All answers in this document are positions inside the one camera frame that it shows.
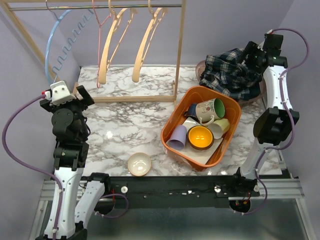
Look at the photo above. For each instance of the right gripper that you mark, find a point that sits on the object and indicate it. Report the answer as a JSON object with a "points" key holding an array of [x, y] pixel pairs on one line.
{"points": [[250, 49]]}

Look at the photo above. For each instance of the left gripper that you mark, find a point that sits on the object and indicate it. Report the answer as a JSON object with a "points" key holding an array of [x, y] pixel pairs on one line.
{"points": [[47, 104]]}

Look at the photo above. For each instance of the navy beige plaid skirt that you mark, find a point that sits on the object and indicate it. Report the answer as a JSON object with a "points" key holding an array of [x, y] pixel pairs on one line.
{"points": [[224, 74]]}

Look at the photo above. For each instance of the light blue hanger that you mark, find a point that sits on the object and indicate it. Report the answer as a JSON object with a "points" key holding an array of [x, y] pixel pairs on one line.
{"points": [[52, 72]]}

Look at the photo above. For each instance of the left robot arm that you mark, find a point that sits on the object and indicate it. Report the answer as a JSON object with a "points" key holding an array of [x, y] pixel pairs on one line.
{"points": [[69, 216]]}

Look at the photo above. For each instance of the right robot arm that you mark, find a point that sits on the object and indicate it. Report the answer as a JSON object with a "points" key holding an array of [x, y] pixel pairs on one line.
{"points": [[279, 118]]}

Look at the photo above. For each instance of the orange plastic bin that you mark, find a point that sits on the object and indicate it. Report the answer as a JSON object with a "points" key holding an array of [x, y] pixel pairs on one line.
{"points": [[198, 94]]}

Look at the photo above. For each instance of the floral green-inside mug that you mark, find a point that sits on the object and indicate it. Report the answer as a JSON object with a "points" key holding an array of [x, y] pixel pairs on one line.
{"points": [[209, 111]]}

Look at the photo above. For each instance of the pale yellow cup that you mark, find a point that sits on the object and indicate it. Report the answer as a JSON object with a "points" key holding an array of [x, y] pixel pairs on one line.
{"points": [[219, 127]]}

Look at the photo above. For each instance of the white bowl on table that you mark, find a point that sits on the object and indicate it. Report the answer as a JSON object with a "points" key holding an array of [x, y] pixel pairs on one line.
{"points": [[139, 164]]}

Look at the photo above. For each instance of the dark blue mug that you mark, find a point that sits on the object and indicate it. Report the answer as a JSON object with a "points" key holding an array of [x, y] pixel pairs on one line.
{"points": [[191, 112]]}

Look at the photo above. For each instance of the yellow bowl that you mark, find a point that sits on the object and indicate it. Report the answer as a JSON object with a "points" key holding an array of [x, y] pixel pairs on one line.
{"points": [[200, 137]]}

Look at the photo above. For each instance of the lavender cup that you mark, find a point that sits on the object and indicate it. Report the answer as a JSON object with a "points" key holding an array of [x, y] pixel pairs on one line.
{"points": [[177, 139]]}

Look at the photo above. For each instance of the white plate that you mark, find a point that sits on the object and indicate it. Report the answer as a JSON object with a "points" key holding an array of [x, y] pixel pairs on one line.
{"points": [[200, 156]]}

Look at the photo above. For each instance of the wooden clothes rack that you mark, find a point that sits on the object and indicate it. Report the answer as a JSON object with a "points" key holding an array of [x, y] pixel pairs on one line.
{"points": [[119, 9]]}

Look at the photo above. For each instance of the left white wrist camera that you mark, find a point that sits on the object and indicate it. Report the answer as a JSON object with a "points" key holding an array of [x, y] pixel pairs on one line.
{"points": [[58, 93]]}

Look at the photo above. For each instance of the pink wire hanger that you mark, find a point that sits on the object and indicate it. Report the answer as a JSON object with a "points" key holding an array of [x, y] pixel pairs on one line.
{"points": [[103, 61]]}

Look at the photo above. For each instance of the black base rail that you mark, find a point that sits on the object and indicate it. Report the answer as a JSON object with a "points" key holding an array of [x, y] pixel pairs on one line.
{"points": [[170, 192]]}

